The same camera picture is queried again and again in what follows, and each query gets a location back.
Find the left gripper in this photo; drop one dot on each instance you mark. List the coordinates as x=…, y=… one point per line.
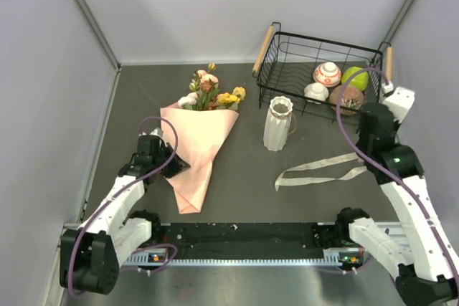
x=178, y=166

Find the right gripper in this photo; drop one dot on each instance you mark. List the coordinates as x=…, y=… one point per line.
x=394, y=125

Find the pink wrapping paper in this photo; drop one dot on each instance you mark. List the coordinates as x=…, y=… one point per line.
x=200, y=135

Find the artificial flower bunch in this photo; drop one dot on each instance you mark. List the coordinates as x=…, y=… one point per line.
x=205, y=93

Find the cream ribbon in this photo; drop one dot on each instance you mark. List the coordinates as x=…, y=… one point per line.
x=309, y=173

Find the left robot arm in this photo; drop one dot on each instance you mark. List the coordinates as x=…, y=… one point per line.
x=92, y=254

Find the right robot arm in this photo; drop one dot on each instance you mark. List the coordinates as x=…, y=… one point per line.
x=427, y=272

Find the white ribbed vase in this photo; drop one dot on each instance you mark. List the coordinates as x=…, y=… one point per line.
x=279, y=124

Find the brown ceramic bowl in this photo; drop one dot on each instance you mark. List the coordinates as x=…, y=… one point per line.
x=351, y=101

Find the green plastic bowl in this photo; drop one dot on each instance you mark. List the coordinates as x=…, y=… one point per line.
x=360, y=81

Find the small white bowl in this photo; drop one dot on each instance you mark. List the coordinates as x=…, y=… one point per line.
x=316, y=93

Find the white red patterned bowl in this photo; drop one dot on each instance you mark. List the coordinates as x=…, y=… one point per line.
x=328, y=74

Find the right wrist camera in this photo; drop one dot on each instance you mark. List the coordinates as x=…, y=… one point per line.
x=399, y=100

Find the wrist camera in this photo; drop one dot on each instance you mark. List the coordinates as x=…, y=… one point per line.
x=399, y=100
x=157, y=132

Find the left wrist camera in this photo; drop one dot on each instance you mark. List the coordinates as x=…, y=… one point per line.
x=157, y=132

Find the black wire basket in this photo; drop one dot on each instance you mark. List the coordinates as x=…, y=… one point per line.
x=310, y=71

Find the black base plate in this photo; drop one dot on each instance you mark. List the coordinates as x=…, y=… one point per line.
x=249, y=240

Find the white cable duct rail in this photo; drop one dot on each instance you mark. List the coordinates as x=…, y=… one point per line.
x=327, y=259

